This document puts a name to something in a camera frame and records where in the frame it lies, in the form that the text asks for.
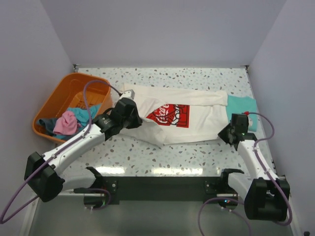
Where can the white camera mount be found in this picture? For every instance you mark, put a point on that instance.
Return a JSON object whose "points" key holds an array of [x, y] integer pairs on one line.
{"points": [[128, 94], [250, 120]]}

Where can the folded teal t shirt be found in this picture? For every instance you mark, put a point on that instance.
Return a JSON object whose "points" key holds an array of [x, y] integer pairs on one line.
{"points": [[238, 105]]}

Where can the dark grey t shirt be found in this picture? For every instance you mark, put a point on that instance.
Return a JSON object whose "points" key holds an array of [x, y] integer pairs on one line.
{"points": [[48, 124]]}

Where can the teal t shirt in basket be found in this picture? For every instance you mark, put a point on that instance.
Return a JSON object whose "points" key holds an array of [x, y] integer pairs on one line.
{"points": [[82, 114]]}

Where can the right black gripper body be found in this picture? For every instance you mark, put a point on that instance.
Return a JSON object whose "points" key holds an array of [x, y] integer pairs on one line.
{"points": [[225, 132]]}

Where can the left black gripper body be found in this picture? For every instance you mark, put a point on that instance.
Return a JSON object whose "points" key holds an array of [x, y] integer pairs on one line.
{"points": [[133, 122]]}

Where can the white t shirt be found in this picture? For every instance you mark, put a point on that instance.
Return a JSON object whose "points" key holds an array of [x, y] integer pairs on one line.
{"points": [[177, 116]]}

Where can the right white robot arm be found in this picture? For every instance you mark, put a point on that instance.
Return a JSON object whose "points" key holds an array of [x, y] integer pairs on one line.
{"points": [[265, 195]]}

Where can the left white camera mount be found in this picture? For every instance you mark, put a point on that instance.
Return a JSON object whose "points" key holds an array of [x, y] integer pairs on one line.
{"points": [[128, 94]]}

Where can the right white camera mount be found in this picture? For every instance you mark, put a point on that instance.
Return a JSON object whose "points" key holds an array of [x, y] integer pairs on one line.
{"points": [[250, 120]]}

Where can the orange plastic basket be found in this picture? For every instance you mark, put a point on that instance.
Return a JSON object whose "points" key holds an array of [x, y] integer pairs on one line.
{"points": [[69, 93]]}

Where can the pink t shirt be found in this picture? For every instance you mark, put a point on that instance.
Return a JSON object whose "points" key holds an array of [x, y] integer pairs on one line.
{"points": [[67, 124]]}

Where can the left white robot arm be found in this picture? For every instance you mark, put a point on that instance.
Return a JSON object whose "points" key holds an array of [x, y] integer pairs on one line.
{"points": [[44, 172]]}

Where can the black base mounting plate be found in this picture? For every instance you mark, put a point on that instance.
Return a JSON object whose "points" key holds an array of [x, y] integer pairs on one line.
{"points": [[114, 190]]}

